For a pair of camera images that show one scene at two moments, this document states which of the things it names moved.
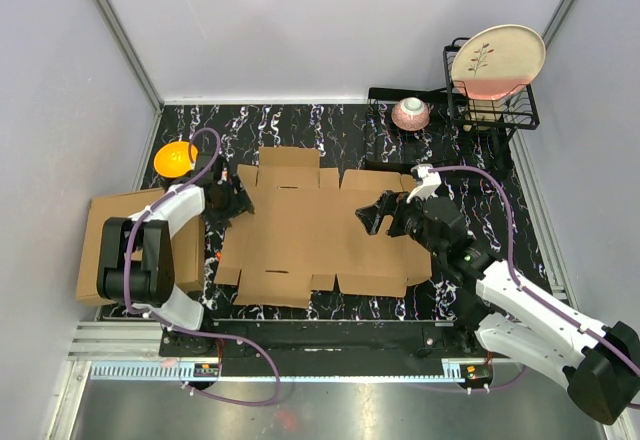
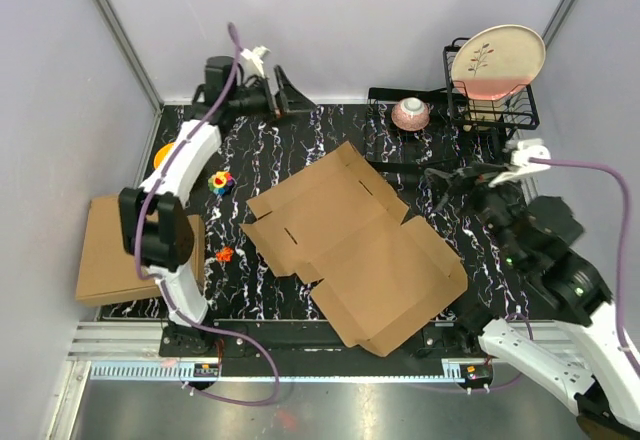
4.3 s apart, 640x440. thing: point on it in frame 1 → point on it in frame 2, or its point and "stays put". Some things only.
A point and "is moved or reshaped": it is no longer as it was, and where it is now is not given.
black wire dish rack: [441, 128] stays put
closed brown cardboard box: [189, 243] stays put
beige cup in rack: [483, 114] stays put
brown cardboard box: [304, 234] is moved or reshaped
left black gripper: [239, 203] → [289, 99]
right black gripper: [389, 203] → [476, 176]
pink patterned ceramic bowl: [410, 114] stays put
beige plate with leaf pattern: [498, 62] stays put
